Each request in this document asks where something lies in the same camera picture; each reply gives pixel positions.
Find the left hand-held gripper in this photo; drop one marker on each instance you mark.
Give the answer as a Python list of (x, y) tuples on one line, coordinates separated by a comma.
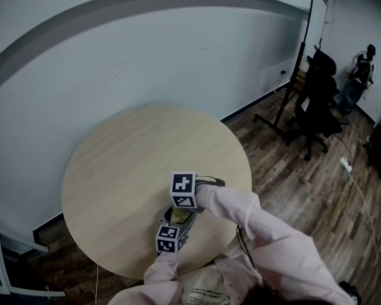
[(168, 240)]

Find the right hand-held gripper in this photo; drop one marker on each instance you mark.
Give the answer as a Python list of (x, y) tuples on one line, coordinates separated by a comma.
[(182, 189)]

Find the translucent green dimpled cup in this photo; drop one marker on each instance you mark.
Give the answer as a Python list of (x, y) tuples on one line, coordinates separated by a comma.
[(181, 214)]

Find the person's right forearm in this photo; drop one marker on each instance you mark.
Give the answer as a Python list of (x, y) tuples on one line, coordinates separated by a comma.
[(228, 208)]

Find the person's left forearm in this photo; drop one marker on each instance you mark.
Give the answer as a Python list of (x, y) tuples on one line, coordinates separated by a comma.
[(162, 272)]

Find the person's beige printed garment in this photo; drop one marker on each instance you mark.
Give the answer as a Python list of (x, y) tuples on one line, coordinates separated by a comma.
[(203, 284)]

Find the person's torso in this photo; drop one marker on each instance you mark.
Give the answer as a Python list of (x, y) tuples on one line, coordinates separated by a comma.
[(289, 265)]

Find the black-framed whiteboard stand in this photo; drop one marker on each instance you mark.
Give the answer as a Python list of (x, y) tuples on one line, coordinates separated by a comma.
[(292, 75)]

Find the white power strip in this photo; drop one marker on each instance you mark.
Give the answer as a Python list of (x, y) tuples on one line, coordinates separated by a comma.
[(346, 164)]

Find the white desk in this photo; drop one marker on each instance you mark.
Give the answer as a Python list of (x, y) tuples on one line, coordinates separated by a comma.
[(0, 265)]

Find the black chair with patterned cushion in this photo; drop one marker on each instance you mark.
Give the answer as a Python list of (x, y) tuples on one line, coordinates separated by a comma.
[(349, 292)]

